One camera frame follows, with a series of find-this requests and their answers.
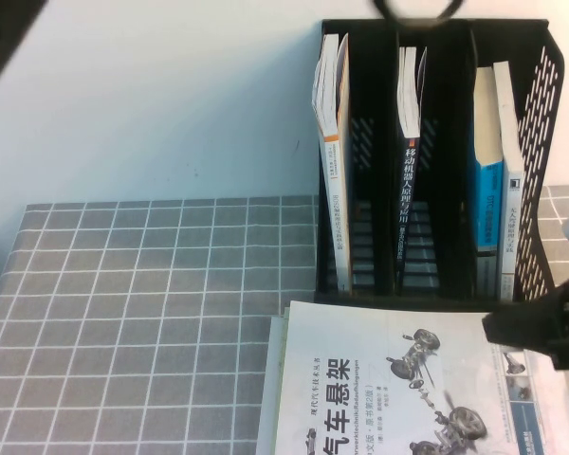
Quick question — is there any black spine robotics book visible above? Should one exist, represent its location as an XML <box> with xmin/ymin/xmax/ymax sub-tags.
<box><xmin>395</xmin><ymin>45</ymin><xmax>429</xmax><ymax>285</ymax></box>

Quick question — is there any white autonomous driving book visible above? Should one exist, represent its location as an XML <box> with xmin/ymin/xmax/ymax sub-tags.
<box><xmin>491</xmin><ymin>60</ymin><xmax>526</xmax><ymax>301</ymax></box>

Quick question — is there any white car suspension book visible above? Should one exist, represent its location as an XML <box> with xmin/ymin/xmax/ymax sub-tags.
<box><xmin>270</xmin><ymin>299</ymin><xmax>569</xmax><ymax>455</ymax></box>

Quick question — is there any black plastic book stand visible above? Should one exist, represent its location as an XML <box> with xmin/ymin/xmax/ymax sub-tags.
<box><xmin>314</xmin><ymin>17</ymin><xmax>569</xmax><ymax>314</ymax></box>

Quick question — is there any orange and white spine book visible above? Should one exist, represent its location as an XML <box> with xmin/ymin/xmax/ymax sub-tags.
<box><xmin>311</xmin><ymin>33</ymin><xmax>355</xmax><ymax>291</ymax></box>

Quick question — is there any long black camera cable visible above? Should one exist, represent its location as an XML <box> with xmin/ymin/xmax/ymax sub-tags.
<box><xmin>371</xmin><ymin>0</ymin><xmax>465</xmax><ymax>24</ymax></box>

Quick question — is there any blue spine book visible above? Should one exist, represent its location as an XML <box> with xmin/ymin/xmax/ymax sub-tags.
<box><xmin>471</xmin><ymin>65</ymin><xmax>507</xmax><ymax>299</ymax></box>

